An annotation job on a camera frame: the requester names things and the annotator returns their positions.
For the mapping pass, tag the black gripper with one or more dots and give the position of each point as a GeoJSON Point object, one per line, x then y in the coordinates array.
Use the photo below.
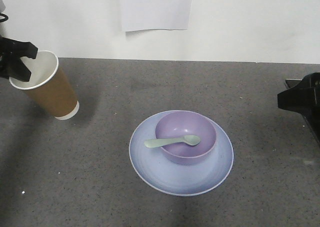
{"type": "Point", "coordinates": [14, 67]}

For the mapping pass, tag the brown paper cup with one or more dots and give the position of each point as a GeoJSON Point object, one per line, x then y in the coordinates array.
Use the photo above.
{"type": "Point", "coordinates": [48, 86]}

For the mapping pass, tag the lilac plastic bowl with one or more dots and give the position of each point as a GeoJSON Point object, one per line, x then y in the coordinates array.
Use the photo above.
{"type": "Point", "coordinates": [194, 134]}

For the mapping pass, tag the pale green plastic spoon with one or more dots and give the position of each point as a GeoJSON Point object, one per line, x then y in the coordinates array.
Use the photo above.
{"type": "Point", "coordinates": [172, 141]}

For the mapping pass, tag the light blue round plate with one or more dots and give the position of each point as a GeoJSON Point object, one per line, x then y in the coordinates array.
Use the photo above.
{"type": "Point", "coordinates": [171, 178]}

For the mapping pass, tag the white paper sheet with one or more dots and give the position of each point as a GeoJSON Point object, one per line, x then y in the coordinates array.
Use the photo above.
{"type": "Point", "coordinates": [140, 15]}

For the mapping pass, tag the black glass gas hob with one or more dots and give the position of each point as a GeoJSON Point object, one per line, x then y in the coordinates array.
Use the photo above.
{"type": "Point", "coordinates": [309, 122]}

